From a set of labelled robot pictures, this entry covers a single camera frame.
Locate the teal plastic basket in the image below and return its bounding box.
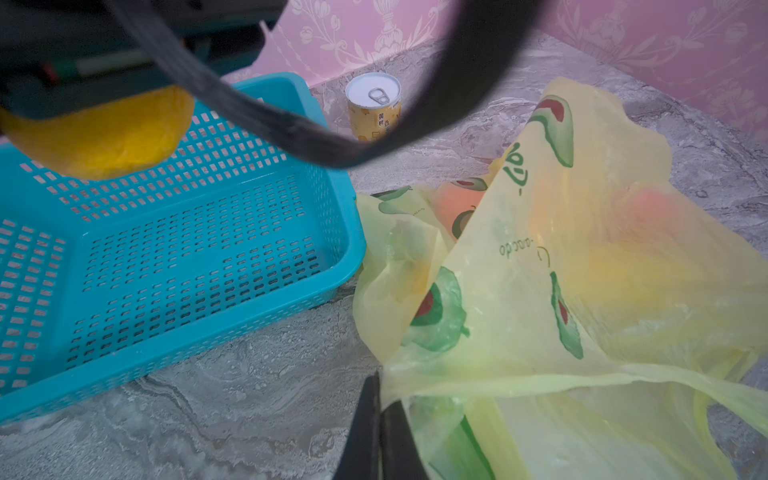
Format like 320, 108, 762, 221
1, 104, 365, 424

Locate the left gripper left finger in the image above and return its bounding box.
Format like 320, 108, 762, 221
333, 373, 381, 480

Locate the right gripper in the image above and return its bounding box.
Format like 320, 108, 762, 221
1, 1, 286, 120

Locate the black camera cable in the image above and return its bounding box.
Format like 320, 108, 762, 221
101, 0, 547, 170

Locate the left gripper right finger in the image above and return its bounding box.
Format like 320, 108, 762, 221
381, 401, 429, 480

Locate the yellow-green plastic bag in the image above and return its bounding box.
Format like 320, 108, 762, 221
353, 78, 767, 479

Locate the yellow drink can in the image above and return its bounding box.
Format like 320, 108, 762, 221
345, 72, 402, 142

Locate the yellow lemon fruit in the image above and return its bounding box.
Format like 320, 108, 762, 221
1, 86, 195, 180

